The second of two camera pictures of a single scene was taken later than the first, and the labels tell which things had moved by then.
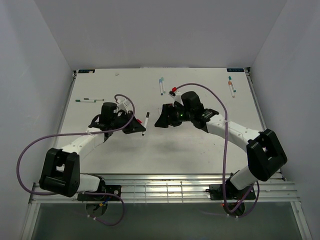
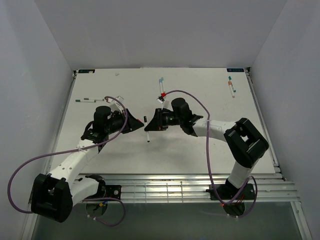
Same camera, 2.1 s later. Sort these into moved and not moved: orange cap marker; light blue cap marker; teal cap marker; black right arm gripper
Moved: black right arm gripper
Not moved: teal cap marker; orange cap marker; light blue cap marker
